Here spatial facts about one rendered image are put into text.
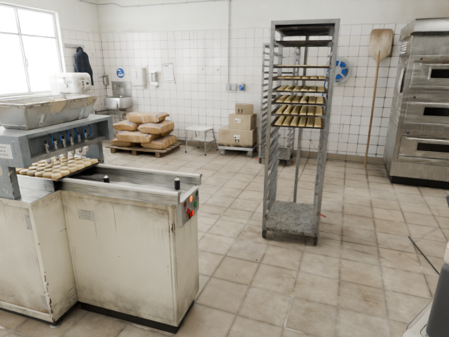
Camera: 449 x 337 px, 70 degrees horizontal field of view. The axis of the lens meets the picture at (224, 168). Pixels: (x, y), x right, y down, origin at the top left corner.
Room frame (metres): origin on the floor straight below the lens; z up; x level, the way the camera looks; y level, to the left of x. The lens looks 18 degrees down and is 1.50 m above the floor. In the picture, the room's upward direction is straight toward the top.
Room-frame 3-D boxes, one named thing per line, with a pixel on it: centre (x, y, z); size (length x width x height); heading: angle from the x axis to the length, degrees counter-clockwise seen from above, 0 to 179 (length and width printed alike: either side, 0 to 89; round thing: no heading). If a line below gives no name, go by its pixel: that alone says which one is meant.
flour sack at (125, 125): (5.95, 1.70, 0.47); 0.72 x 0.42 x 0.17; 160
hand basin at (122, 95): (6.53, 2.06, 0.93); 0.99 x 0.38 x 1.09; 70
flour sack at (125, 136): (5.64, 1.54, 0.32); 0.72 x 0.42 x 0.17; 74
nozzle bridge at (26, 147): (1.89, 1.03, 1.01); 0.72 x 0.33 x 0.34; 163
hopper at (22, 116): (1.89, 1.03, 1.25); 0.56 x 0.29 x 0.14; 163
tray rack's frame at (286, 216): (2.81, -0.65, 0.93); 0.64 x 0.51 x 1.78; 164
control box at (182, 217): (1.63, 0.20, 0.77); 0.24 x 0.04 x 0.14; 163
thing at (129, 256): (1.74, 0.54, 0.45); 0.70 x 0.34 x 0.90; 73
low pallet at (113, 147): (5.85, 1.46, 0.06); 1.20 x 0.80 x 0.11; 72
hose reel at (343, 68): (5.23, -1.74, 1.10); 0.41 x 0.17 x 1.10; 70
